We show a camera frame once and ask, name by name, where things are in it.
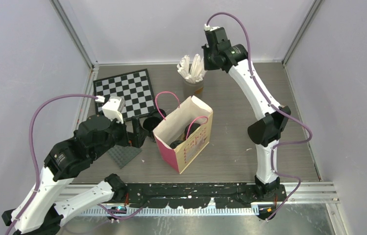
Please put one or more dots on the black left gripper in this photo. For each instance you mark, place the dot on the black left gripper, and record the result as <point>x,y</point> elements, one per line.
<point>137,137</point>

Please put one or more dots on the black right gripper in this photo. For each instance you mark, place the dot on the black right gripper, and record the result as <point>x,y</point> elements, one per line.
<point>207,66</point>

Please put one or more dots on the pink cakes paper bag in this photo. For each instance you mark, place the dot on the pink cakes paper bag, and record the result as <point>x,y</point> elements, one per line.
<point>172,128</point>

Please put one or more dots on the single black cup lid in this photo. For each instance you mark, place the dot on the single black cup lid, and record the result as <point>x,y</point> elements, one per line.
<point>190,129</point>

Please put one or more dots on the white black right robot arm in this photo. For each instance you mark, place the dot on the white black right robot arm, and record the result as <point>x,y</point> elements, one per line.
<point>266,131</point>

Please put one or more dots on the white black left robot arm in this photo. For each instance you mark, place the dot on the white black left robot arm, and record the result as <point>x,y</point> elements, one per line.
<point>40,213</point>

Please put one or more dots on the black cup stack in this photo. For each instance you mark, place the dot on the black cup stack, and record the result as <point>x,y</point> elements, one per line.
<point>149,124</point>

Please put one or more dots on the black lid stack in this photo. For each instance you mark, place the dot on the black lid stack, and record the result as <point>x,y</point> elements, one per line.
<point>157,113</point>

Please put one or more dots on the white wrapped stirrers bundle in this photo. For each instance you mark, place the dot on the white wrapped stirrers bundle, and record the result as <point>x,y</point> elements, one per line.
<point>193,71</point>

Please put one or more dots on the grey studded baseplate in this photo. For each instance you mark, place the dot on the grey studded baseplate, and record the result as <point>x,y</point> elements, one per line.
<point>123,155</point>

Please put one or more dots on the black white chessboard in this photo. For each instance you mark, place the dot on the black white chessboard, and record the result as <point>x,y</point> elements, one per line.
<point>134,88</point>

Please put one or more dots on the grey holder cup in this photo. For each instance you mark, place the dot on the grey holder cup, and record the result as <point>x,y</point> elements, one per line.
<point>193,89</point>

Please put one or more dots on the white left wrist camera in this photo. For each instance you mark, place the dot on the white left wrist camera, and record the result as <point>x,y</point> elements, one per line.
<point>112,110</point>

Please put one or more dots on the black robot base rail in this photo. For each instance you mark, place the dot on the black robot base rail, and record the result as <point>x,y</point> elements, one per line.
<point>194,195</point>

